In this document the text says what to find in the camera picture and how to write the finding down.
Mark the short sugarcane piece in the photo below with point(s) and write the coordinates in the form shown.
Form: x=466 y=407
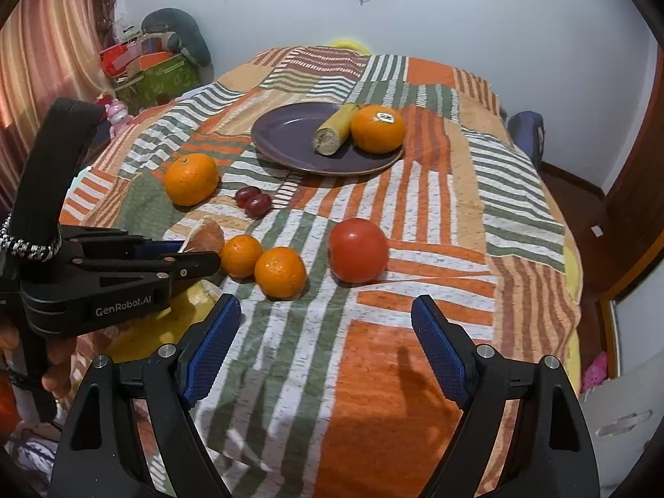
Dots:
x=332 y=134

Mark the dark purple plate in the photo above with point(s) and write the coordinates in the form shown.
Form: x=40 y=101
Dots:
x=285 y=136

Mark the pink object on floor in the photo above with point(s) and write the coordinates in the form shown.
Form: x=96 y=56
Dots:
x=596 y=373

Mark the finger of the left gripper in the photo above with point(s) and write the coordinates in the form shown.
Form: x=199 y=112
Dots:
x=160 y=248
x=182 y=270

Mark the striped patchwork bedspread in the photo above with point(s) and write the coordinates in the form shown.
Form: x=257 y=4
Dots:
x=330 y=395

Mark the large orange with sticker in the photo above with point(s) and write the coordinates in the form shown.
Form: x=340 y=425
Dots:
x=378 y=129

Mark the grey plush toy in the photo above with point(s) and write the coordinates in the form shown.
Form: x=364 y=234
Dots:
x=181 y=32

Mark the red grape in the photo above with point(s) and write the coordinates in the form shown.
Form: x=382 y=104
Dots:
x=245 y=194
x=258 y=205

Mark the person's left hand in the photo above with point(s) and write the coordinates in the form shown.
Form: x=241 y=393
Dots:
x=56 y=379

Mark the small mandarin left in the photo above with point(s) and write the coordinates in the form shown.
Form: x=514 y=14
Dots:
x=239 y=256

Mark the large orange left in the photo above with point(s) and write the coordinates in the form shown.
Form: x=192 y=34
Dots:
x=191 y=179

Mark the green patterned box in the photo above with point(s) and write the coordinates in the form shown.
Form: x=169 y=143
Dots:
x=158 y=85

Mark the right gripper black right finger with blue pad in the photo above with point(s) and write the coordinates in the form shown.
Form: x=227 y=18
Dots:
x=550 y=453

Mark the red items pile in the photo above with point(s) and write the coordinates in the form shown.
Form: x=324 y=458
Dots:
x=128 y=59

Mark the pink toy figure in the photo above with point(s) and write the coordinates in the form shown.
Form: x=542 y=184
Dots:
x=118 y=117

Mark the pink striped curtain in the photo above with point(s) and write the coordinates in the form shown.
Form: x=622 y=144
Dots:
x=49 y=49

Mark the dark blue bag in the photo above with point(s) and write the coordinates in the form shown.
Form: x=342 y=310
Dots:
x=527 y=130

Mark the long yellow sugarcane piece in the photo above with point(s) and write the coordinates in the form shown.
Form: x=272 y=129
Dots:
x=140 y=337

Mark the yellow pillow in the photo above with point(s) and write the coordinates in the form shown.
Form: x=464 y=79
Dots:
x=348 y=43

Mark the small mandarin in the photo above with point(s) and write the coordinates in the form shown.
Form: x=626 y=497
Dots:
x=280 y=273
x=239 y=256

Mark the red tomato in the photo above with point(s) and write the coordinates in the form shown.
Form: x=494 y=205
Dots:
x=358 y=251

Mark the small mandarin right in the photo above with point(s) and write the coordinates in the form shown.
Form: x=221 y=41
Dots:
x=280 y=273

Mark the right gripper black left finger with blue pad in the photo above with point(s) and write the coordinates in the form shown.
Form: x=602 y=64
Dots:
x=100 y=453

